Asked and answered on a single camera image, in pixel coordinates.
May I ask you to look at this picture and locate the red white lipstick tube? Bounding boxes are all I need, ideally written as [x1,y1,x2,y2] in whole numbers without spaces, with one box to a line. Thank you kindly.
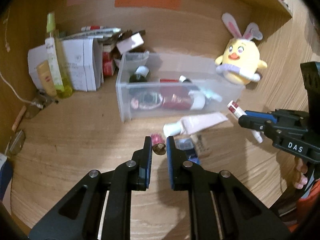
[227,100,263,144]

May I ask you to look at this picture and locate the light blue small bottle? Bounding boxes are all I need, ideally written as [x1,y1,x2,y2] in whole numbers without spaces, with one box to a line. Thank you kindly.
[200,87,222,102]

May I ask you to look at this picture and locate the red tea packet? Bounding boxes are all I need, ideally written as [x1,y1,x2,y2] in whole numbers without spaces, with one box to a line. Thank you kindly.
[159,79,193,111]

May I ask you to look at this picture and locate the dark purple cosmetic tube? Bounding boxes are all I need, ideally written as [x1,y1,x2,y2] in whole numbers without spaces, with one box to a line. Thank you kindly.
[178,75,200,94]

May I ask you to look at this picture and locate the pink rope bracelet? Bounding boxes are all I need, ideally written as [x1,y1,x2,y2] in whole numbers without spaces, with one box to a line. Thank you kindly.
[130,90,166,111]

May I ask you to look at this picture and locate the person right hand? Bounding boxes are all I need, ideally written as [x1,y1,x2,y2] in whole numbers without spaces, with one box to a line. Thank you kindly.
[292,157,308,189]

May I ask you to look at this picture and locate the beige flat packet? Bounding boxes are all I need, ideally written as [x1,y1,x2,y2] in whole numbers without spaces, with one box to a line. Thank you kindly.
[190,133,212,158]

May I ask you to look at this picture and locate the yellow chick plush toy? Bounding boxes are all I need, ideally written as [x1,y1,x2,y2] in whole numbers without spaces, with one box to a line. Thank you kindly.
[215,12,267,86]

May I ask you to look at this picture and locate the blue barcode packet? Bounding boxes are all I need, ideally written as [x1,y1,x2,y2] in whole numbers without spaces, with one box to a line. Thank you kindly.
[175,138,200,165]

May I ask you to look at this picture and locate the blue white box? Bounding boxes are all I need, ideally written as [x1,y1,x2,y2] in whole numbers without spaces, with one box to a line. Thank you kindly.
[0,153,13,201]

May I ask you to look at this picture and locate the pink flower hairpin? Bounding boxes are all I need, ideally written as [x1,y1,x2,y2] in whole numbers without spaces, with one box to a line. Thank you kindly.
[150,133,164,145]

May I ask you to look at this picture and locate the eyeglasses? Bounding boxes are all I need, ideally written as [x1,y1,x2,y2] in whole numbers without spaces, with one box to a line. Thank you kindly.
[4,90,59,158]

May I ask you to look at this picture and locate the clear plastic storage box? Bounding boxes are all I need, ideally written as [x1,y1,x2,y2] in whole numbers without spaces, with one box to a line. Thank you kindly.
[116,52,245,121]

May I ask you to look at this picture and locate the dark green glass bottle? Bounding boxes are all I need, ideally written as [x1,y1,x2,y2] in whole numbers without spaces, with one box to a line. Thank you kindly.
[129,66,150,83]

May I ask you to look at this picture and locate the clear plastic bowl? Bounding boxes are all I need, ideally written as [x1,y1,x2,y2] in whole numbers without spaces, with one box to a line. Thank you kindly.
[113,51,150,69]

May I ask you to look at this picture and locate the small white cardboard box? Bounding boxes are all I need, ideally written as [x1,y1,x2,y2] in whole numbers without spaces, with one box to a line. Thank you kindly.
[116,33,144,55]

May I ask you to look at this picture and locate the tall yellow spray bottle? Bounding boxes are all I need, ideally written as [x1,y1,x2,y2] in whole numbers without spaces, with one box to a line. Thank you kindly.
[45,12,73,99]

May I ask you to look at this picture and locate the red small box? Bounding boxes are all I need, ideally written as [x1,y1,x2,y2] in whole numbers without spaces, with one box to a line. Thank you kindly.
[103,44,115,77]

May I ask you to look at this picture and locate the small yellow lotion tube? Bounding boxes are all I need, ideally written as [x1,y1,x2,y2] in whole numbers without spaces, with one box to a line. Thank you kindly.
[36,60,57,98]

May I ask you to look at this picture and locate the white paper box stack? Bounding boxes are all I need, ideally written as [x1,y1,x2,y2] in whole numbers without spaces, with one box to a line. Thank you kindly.
[28,39,104,92]

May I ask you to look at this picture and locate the red white marker pen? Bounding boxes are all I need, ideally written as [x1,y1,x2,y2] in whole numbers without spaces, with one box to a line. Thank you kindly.
[81,25,105,32]

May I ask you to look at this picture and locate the white charging cable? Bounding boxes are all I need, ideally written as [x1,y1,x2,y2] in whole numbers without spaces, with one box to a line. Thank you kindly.
[0,71,45,110]

